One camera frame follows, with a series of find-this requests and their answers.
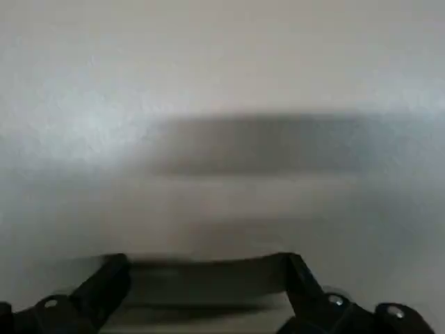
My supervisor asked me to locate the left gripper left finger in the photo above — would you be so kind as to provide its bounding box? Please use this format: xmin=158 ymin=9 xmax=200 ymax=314
xmin=0 ymin=253 xmax=132 ymax=334

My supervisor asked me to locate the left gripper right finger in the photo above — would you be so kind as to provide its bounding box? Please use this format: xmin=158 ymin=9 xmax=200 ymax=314
xmin=277 ymin=253 xmax=435 ymax=334

